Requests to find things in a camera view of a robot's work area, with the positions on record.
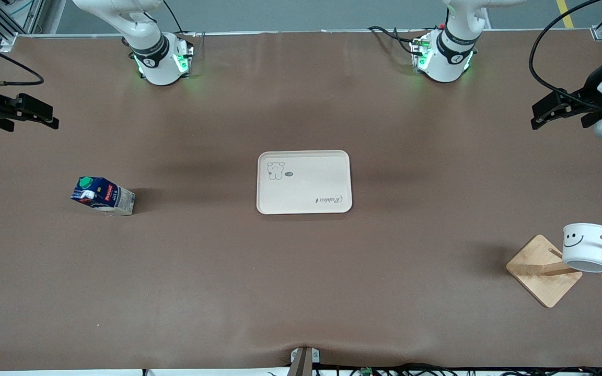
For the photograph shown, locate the white smiley cup black handle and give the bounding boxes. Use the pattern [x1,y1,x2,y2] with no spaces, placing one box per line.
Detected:
[562,223,602,274]

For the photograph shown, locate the black right base cable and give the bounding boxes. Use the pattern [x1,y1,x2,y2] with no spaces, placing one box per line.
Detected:
[163,0,197,37]

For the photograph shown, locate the grey metal table clamp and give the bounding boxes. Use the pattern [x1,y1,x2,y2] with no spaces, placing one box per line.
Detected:
[290,346,321,376]

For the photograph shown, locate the blue milk carton green cap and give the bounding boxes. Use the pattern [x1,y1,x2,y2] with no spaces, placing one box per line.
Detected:
[70,176,136,217]

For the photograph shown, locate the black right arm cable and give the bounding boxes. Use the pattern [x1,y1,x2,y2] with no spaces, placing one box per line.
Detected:
[0,32,45,88]

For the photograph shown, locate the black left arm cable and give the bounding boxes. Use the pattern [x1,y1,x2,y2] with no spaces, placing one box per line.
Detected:
[528,0,602,113]

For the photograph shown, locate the aluminium frame with black struts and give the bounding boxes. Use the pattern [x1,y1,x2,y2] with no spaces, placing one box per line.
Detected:
[0,0,45,53]

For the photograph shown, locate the beige plastic tray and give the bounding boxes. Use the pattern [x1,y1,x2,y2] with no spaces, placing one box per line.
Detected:
[256,150,353,215]

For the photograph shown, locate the wooden cup stand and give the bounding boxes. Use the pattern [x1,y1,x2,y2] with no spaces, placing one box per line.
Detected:
[506,234,602,309]

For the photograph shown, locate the black left base cables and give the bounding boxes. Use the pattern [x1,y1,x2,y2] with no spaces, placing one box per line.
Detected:
[368,25,427,55]

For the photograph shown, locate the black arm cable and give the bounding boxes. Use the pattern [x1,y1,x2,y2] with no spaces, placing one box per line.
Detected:
[0,32,45,88]
[528,0,602,113]

